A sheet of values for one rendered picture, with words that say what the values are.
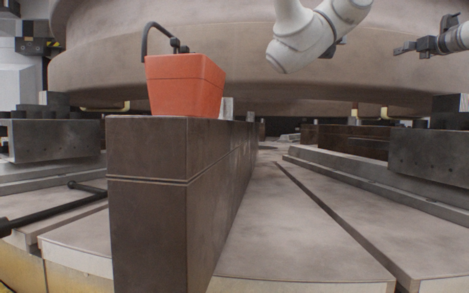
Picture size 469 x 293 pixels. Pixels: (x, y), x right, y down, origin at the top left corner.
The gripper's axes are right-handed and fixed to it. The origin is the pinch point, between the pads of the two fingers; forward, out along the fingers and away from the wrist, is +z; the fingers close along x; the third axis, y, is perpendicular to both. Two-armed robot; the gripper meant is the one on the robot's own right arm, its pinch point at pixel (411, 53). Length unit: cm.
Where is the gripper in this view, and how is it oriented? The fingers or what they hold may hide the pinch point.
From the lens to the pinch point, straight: 121.9
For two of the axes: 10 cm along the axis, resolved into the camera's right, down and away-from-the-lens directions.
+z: -1.4, -1.0, 9.8
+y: -0.3, 9.9, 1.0
